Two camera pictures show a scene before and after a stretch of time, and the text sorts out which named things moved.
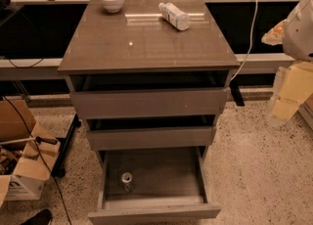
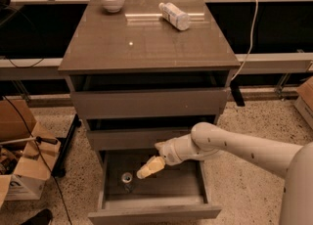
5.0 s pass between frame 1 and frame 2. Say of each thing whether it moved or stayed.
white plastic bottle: stayed
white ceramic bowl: stayed
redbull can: stayed
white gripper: moved
